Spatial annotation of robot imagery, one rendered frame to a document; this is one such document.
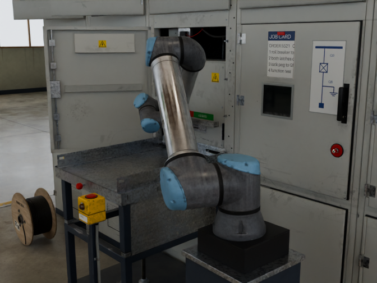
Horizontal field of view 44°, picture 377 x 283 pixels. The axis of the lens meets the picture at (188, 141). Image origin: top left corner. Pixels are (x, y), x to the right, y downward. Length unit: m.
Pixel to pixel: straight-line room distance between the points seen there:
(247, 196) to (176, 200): 0.24
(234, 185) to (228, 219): 0.13
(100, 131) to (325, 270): 1.53
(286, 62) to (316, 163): 0.47
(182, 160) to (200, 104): 1.10
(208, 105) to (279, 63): 0.58
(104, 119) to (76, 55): 0.42
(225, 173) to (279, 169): 0.72
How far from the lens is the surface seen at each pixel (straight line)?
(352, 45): 1.99
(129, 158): 2.66
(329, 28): 2.04
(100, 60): 2.87
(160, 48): 1.86
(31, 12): 3.76
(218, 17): 2.46
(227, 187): 1.56
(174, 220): 2.34
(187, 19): 2.63
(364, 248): 2.12
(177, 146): 1.61
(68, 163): 2.57
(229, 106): 2.42
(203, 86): 2.60
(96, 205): 1.87
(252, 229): 1.63
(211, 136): 2.60
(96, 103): 2.89
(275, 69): 2.19
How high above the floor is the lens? 1.51
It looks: 13 degrees down
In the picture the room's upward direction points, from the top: straight up
